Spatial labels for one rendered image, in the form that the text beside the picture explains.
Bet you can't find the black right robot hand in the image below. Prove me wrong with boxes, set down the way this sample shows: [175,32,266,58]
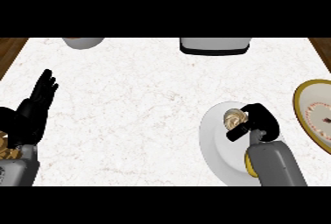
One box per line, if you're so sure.
[225,102,281,144]

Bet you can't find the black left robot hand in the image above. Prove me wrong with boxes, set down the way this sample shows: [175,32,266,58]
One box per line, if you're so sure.
[0,68,59,149]

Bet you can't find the cream frosted cupcake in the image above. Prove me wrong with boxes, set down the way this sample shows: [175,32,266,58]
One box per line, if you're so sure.
[222,108,251,131]

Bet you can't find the gold rimmed white bowl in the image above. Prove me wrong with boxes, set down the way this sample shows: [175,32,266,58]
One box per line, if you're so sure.
[293,79,331,156]

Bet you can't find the white plate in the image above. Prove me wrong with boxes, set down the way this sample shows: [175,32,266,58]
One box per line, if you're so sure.
[198,101,287,187]

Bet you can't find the brown woven basket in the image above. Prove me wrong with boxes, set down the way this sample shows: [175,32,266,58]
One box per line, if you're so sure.
[0,130,22,162]

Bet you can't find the grey round container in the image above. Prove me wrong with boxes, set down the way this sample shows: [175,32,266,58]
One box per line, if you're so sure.
[61,37,107,51]

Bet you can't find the grey appliance with black base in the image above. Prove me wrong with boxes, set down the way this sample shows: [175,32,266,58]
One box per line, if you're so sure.
[179,37,253,57]

